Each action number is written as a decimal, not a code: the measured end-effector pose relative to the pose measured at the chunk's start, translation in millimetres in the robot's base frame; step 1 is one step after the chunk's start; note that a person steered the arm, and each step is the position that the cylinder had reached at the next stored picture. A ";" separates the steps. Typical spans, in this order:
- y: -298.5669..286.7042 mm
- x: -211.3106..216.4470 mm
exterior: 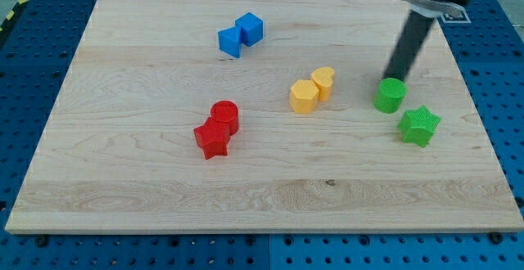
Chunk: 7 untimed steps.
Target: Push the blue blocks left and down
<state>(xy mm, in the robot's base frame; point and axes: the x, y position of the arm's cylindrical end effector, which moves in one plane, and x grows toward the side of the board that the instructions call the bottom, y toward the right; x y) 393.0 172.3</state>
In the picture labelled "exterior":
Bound red cylinder block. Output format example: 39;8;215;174
210;101;239;135

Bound yellow hexagon block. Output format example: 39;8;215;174
289;79;319;114

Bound red star block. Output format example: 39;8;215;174
193;117;230;160

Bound yellow heart block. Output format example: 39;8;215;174
310;66;335;101

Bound wooden board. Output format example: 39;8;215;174
6;0;523;235

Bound blue bowtie block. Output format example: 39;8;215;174
218;26;242;58

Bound blue cube block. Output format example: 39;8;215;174
235;12;264;47

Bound green cylinder block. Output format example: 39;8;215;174
373;78;407;114

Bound green star block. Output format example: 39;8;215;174
398;106;441;147

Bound black pusher rod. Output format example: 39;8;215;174
382;10;435;81

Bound fiducial marker tag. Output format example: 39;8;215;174
440;11;471;24

